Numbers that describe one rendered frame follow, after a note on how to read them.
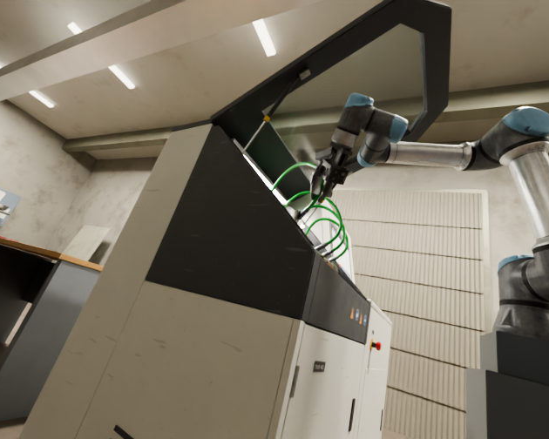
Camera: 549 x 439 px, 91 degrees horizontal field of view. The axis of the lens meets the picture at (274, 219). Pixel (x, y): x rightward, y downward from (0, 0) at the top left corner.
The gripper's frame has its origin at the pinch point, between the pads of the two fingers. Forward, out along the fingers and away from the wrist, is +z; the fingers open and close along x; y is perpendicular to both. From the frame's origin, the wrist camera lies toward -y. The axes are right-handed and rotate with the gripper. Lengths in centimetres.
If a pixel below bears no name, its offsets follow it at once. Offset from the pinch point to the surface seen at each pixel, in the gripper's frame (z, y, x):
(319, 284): 9.5, 36.4, -10.9
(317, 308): 14.5, 39.6, -10.6
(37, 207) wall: 474, -755, -396
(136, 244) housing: 37, -11, -57
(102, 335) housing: 57, 13, -61
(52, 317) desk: 117, -46, -97
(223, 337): 27, 38, -31
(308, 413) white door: 34, 53, -10
